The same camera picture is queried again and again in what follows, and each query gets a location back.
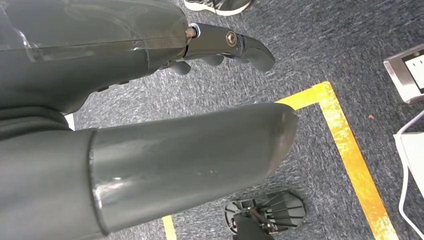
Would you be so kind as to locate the steel floor power socket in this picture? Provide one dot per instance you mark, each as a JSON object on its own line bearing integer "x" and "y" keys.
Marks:
{"x": 404, "y": 76}

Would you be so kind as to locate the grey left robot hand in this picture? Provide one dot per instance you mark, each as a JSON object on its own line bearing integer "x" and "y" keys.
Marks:
{"x": 165, "y": 159}

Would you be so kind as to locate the black caster foot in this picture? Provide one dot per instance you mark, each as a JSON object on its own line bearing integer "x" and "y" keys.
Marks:
{"x": 271, "y": 212}

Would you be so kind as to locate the white power adapter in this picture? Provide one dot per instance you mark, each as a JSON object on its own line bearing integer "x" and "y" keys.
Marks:
{"x": 414, "y": 155}

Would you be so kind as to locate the dark sneaker with white sole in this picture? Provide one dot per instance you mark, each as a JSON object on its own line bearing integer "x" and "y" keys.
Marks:
{"x": 222, "y": 5}

